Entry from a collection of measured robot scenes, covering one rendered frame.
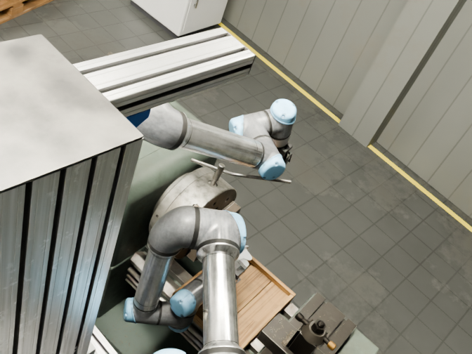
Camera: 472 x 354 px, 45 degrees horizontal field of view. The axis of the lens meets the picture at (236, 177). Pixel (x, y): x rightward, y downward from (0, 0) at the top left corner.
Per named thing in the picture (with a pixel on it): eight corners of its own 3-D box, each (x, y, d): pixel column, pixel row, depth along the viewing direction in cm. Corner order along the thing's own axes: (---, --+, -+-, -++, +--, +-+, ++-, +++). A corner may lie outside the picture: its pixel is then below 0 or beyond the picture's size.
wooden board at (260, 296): (170, 298, 196) (173, 292, 194) (233, 248, 221) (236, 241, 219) (234, 359, 188) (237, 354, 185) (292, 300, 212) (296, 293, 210)
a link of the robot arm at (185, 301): (164, 307, 174) (171, 291, 168) (189, 288, 181) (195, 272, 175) (182, 324, 171) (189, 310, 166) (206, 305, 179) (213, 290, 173)
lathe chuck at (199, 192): (145, 256, 196) (172, 191, 178) (200, 221, 220) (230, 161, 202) (163, 273, 194) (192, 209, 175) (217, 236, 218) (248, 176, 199)
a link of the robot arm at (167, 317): (156, 310, 184) (163, 292, 177) (189, 314, 187) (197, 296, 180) (155, 333, 179) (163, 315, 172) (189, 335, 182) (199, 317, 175)
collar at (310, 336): (296, 332, 172) (300, 327, 170) (310, 317, 177) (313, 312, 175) (317, 350, 169) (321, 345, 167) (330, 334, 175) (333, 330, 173)
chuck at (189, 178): (138, 249, 197) (164, 185, 179) (194, 215, 221) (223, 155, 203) (145, 256, 196) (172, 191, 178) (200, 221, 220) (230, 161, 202)
